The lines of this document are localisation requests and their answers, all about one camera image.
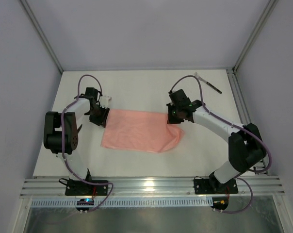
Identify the pink satin napkin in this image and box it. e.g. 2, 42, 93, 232
101, 109, 184, 153

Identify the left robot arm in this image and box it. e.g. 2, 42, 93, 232
43, 87, 112, 183

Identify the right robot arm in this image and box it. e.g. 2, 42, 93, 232
166, 89, 267, 194

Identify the metal fork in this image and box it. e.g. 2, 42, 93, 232
195, 72, 222, 94

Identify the left controller board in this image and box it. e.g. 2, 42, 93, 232
76, 198, 94, 212

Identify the controller board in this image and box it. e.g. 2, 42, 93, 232
76, 198, 94, 212
211, 197, 229, 212

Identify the right controller board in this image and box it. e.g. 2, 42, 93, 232
211, 197, 229, 212

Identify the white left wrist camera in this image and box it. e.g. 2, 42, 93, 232
99, 96, 112, 108

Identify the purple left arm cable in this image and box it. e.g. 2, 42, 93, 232
61, 74, 114, 214

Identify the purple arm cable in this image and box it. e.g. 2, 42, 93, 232
169, 75, 273, 215
61, 74, 114, 214

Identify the aluminium right side rail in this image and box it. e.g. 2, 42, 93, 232
226, 68, 269, 176

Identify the aluminium rail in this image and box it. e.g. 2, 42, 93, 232
226, 68, 269, 176
20, 175, 285, 198

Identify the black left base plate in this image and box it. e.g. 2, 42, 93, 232
65, 179, 108, 196

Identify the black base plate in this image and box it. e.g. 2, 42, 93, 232
193, 176, 239, 195
65, 179, 108, 196

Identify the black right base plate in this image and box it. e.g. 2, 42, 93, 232
193, 176, 239, 195

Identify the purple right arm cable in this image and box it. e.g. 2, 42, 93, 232
169, 75, 273, 215

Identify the slotted cable duct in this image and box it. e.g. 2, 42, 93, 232
31, 197, 212, 208

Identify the aluminium front rail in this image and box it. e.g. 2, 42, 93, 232
20, 175, 285, 198

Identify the left frame post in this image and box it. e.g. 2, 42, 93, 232
18, 0, 64, 74

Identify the frame post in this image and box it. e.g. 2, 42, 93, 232
18, 0, 64, 74
232, 0, 279, 72

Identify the right frame post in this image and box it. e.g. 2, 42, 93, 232
232, 0, 279, 72

